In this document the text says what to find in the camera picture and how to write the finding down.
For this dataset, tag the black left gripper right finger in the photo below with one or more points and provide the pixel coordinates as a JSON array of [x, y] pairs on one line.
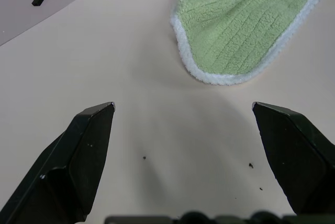
[[295, 156]]

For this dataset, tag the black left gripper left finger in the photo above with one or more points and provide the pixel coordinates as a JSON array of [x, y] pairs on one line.
[[65, 166]]

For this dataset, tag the green microfiber cloth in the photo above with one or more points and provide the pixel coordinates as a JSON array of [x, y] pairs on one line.
[[235, 22]]

